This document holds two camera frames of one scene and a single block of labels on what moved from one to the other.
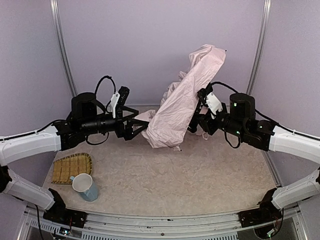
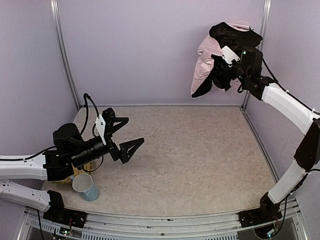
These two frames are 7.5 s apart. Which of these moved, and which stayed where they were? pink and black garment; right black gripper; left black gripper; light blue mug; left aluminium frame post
Moved: left black gripper; pink and black garment; right black gripper
Stayed: left aluminium frame post; light blue mug
